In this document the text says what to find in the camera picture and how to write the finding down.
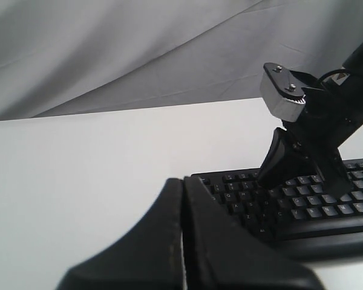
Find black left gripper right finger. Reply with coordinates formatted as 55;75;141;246
183;177;324;289

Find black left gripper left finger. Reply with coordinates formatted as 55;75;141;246
58;178;183;289

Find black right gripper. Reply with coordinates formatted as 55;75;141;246
257;69;363;199

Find black acer keyboard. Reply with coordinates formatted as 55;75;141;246
199;159;363;261

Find grey backdrop cloth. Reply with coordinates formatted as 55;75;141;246
0;1;363;120

